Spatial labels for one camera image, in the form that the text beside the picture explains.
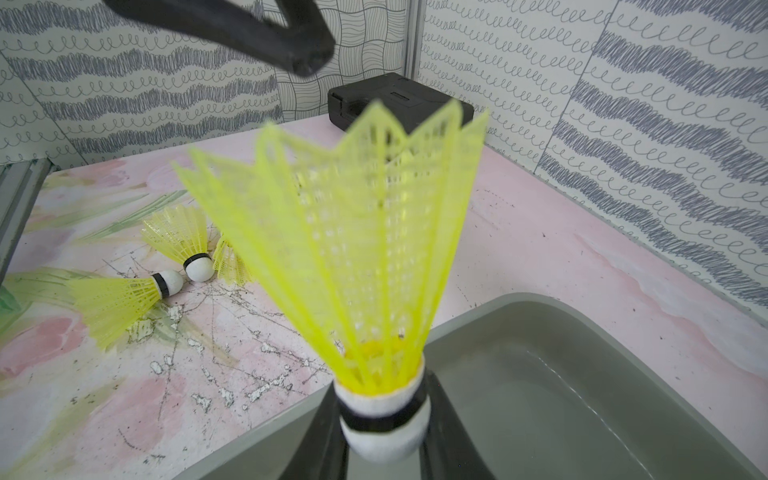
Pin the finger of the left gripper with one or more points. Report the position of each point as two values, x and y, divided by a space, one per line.
302 47

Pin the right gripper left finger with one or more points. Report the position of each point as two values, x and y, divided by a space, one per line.
323 451

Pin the grey plastic storage box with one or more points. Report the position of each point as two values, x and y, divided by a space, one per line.
543 392

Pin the black plastic tool case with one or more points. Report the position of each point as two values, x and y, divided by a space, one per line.
411 102

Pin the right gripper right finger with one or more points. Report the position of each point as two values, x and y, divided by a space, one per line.
447 451

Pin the yellow shuttlecock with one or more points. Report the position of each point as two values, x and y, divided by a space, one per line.
228 265
110 306
180 233
354 244

